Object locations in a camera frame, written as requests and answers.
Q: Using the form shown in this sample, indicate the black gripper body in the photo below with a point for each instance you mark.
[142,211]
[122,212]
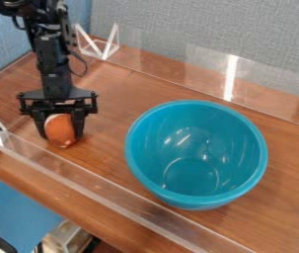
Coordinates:
[59,97]

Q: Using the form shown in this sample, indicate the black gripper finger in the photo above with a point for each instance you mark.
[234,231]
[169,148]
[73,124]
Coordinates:
[40,119]
[78,123]

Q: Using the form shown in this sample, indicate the brown toy mushroom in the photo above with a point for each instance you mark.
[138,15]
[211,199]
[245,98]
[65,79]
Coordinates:
[59,130]

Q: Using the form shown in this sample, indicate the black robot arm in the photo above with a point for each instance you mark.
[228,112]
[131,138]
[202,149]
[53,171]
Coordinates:
[43,19]

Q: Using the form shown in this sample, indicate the blue plastic bowl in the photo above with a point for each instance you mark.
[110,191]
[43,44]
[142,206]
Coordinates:
[197,153]

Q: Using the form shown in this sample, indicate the clear acrylic front barrier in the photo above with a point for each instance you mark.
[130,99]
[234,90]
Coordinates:
[131,222]

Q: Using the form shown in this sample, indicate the clear acrylic barrier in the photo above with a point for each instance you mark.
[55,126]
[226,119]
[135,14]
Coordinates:
[131,222]
[238,80]

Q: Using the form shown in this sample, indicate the clear acrylic back barrier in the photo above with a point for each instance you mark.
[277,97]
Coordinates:
[238,80]

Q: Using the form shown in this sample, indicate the clear acrylic corner bracket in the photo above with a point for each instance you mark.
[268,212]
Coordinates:
[94,47]

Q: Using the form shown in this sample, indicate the metal table leg frame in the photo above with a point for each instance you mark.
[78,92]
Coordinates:
[67,238]

